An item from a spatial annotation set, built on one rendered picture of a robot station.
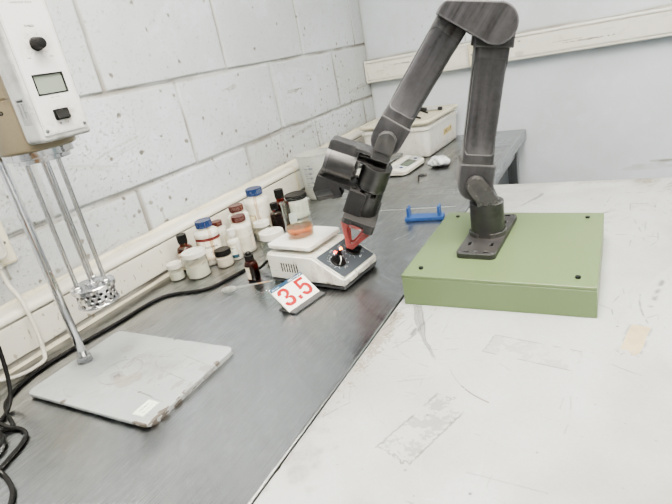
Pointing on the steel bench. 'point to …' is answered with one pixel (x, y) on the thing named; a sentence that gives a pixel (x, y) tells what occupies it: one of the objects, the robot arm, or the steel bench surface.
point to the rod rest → (424, 216)
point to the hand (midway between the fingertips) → (351, 244)
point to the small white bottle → (234, 244)
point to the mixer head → (35, 87)
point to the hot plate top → (305, 240)
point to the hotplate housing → (279, 263)
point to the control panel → (344, 258)
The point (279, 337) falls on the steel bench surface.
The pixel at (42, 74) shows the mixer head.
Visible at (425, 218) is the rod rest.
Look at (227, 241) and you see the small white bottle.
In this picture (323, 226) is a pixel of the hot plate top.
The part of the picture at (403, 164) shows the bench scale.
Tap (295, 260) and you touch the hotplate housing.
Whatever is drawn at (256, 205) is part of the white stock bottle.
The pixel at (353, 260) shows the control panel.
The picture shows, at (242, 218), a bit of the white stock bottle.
